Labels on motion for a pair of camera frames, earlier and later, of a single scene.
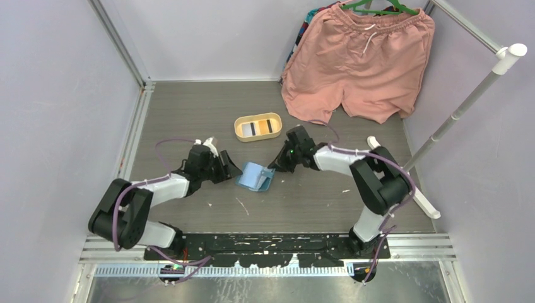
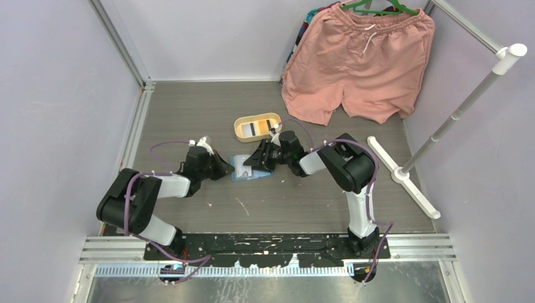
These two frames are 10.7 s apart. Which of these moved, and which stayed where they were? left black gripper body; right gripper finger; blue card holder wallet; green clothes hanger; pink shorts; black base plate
Moved: blue card holder wallet; right gripper finger
Stayed: left black gripper body; pink shorts; black base plate; green clothes hanger
